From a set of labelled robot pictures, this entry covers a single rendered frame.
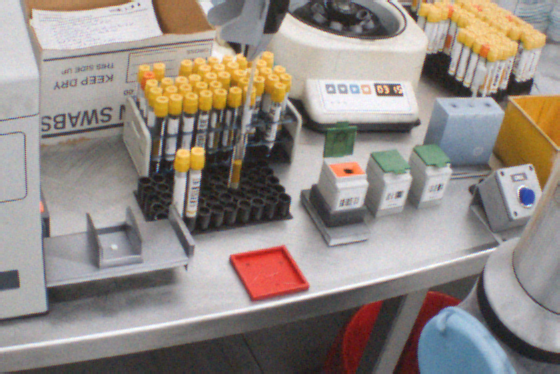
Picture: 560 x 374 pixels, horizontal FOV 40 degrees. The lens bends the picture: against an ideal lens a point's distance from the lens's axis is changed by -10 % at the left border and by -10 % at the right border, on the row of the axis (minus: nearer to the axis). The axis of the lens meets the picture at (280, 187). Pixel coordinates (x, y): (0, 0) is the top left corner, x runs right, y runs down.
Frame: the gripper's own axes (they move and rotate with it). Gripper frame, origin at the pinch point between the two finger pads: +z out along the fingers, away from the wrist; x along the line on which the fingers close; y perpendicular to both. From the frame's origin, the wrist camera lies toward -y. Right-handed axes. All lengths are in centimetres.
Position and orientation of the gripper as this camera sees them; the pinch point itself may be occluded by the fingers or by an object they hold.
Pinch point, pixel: (255, 48)
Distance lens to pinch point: 90.1
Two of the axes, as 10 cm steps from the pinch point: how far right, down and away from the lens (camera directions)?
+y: -9.0, 1.4, -4.2
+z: -1.6, 7.8, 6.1
